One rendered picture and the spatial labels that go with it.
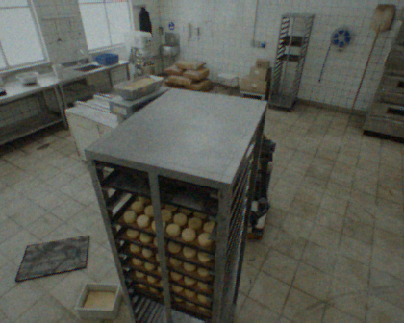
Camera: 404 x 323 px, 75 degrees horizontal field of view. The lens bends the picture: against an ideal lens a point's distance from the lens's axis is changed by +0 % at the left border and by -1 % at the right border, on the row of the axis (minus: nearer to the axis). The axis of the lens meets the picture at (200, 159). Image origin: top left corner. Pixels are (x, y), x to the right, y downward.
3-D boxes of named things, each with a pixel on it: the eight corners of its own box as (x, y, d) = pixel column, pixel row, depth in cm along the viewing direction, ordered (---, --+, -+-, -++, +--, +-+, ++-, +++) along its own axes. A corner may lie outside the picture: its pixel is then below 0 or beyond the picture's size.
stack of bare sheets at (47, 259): (89, 236, 284) (88, 234, 282) (86, 267, 251) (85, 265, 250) (28, 246, 271) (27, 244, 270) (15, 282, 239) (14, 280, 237)
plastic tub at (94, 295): (79, 318, 213) (74, 309, 204) (89, 292, 231) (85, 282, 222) (115, 320, 212) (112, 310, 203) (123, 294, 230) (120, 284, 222)
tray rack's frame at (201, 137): (181, 287, 232) (168, 87, 134) (238, 308, 217) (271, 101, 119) (142, 369, 182) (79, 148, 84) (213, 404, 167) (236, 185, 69)
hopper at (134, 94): (114, 98, 299) (113, 86, 291) (148, 85, 338) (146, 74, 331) (133, 103, 286) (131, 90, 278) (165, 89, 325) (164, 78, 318)
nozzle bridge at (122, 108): (113, 127, 313) (108, 100, 294) (153, 108, 364) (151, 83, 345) (133, 135, 298) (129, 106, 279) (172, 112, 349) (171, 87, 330)
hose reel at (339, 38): (340, 85, 551) (357, 26, 491) (339, 86, 539) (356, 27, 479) (319, 81, 569) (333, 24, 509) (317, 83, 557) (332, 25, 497)
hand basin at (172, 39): (190, 66, 724) (190, 22, 664) (183, 70, 696) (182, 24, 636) (163, 62, 767) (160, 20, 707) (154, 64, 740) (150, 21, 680)
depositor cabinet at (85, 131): (79, 161, 402) (64, 110, 356) (115, 142, 452) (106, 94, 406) (141, 191, 345) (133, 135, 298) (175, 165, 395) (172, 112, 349)
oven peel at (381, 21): (340, 115, 550) (377, 3, 457) (340, 115, 553) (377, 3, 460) (356, 119, 537) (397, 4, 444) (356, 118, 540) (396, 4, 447)
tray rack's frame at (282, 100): (274, 98, 626) (289, 12, 528) (296, 102, 605) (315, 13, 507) (266, 107, 579) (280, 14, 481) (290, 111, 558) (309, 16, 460)
